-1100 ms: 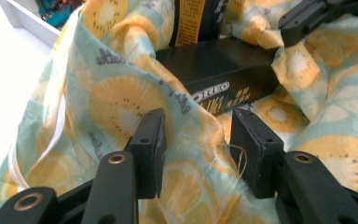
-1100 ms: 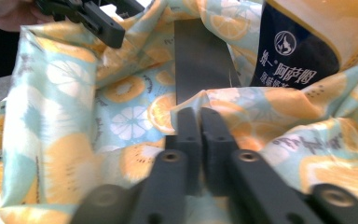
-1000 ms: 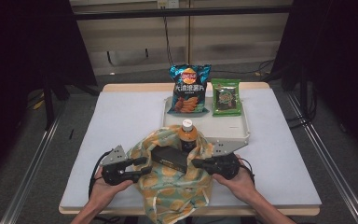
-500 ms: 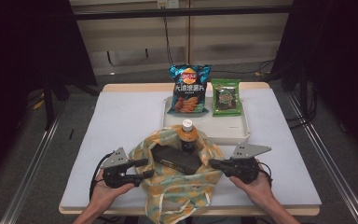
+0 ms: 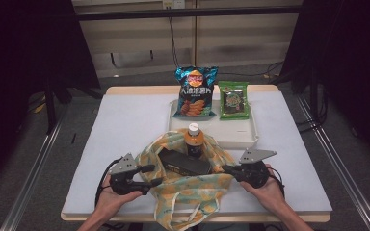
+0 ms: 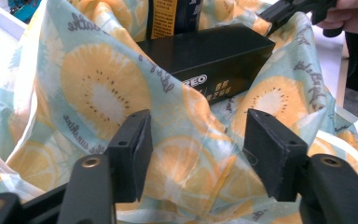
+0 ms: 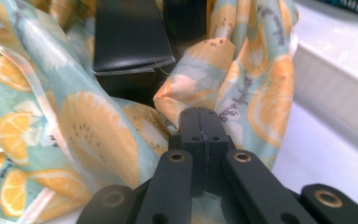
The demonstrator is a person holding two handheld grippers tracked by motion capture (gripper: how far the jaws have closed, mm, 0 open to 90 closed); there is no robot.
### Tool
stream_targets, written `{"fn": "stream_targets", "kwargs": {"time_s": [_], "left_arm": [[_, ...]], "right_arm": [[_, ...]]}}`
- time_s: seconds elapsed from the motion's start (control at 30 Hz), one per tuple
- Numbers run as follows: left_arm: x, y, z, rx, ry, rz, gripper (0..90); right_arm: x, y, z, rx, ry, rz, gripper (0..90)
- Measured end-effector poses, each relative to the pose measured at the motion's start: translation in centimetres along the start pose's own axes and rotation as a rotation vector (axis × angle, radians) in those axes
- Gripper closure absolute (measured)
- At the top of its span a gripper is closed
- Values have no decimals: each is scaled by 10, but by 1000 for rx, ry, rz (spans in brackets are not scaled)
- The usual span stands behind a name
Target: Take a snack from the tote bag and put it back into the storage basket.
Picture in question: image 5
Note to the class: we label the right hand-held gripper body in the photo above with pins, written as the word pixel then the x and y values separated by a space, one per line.
pixel 253 171

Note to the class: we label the white table sheet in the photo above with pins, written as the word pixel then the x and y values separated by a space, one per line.
pixel 125 122

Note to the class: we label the person's right hand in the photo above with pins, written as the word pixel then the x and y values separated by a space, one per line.
pixel 269 195

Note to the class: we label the black metal stand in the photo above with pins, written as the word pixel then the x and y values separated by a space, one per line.
pixel 50 109

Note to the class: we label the long desk with black edge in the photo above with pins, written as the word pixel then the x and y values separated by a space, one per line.
pixel 141 14

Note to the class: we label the white wall socket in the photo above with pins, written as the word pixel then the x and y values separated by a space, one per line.
pixel 173 4

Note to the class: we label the orange drink bottle white cap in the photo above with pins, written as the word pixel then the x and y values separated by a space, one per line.
pixel 193 141

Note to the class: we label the black curtain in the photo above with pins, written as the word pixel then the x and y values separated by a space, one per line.
pixel 29 64
pixel 350 64

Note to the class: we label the orange slice print cloth bag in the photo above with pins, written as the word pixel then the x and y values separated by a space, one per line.
pixel 186 192

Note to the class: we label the green snack packet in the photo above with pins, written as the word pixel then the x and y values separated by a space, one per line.
pixel 234 101

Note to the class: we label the metal floor rail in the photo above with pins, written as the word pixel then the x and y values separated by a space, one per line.
pixel 29 179
pixel 343 173

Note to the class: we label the white plastic tray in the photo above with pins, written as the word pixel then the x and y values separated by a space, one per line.
pixel 231 133

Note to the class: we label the person's left hand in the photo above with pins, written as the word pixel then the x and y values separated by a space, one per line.
pixel 112 202

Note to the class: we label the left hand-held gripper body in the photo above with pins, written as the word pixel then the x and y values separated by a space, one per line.
pixel 123 179

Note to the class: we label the blue potato chip bag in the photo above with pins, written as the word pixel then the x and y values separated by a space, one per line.
pixel 194 96

